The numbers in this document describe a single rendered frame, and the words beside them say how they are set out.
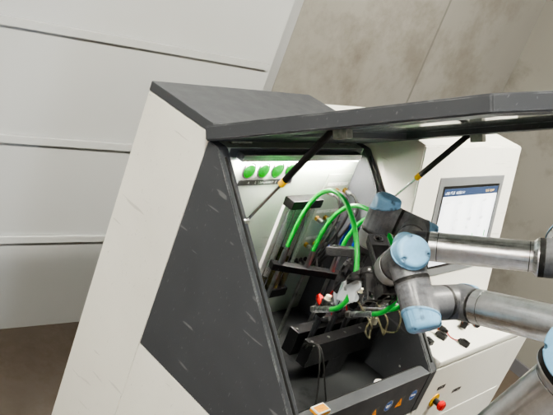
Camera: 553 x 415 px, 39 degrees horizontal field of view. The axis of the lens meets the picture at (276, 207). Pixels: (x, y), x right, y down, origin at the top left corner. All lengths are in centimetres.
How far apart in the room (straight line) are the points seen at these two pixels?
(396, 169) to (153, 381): 100
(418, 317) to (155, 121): 100
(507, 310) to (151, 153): 111
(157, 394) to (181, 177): 64
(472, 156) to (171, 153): 109
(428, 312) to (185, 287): 80
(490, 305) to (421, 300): 14
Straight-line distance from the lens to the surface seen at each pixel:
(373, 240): 181
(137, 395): 239
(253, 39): 348
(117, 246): 236
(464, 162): 269
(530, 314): 157
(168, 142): 216
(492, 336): 284
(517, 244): 195
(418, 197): 249
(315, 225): 253
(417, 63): 435
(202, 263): 208
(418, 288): 159
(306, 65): 379
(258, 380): 200
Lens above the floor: 209
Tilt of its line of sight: 21 degrees down
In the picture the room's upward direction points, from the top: 21 degrees clockwise
